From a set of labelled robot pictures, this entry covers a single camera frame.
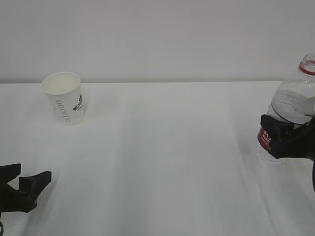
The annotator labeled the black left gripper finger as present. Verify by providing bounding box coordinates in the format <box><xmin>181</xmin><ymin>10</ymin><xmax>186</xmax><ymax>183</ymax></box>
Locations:
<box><xmin>0</xmin><ymin>163</ymin><xmax>21</xmax><ymax>183</ymax></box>
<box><xmin>0</xmin><ymin>171</ymin><xmax>52</xmax><ymax>213</ymax></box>

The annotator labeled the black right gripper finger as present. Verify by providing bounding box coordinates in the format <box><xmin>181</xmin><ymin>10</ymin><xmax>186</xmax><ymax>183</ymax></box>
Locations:
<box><xmin>260</xmin><ymin>115</ymin><xmax>315</xmax><ymax>159</ymax></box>

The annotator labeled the Nongfu Spring water bottle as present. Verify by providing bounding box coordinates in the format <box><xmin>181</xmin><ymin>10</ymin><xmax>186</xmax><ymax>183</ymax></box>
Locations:
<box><xmin>257</xmin><ymin>54</ymin><xmax>315</xmax><ymax>162</ymax></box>

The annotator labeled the white paper cup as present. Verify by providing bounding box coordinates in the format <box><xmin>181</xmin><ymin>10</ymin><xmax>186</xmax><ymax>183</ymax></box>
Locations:
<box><xmin>42</xmin><ymin>72</ymin><xmax>84</xmax><ymax>126</ymax></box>

